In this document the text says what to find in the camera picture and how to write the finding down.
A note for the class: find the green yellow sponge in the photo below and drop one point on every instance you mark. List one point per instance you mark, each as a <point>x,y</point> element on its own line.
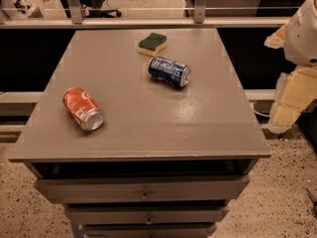
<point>152,44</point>

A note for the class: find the blue pepsi can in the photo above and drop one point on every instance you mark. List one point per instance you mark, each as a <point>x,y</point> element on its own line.
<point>169,71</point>

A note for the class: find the grey drawer cabinet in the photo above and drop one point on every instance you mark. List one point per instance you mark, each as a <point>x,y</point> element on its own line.
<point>150,129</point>

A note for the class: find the middle grey drawer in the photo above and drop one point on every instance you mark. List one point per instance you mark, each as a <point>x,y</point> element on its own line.
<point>146,214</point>

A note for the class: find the bottom grey drawer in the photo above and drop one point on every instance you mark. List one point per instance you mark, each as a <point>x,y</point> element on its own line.
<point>181,230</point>

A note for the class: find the top grey drawer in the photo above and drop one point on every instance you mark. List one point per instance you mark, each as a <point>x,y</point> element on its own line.
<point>159,189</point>

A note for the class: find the red coke can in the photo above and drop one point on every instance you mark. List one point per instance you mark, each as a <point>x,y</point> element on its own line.
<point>83,108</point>

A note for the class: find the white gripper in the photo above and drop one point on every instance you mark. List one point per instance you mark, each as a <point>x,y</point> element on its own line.
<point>303,40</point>

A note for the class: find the grey drawer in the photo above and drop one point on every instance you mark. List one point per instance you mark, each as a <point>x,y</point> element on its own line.
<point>146,214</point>
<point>159,189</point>
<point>181,230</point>

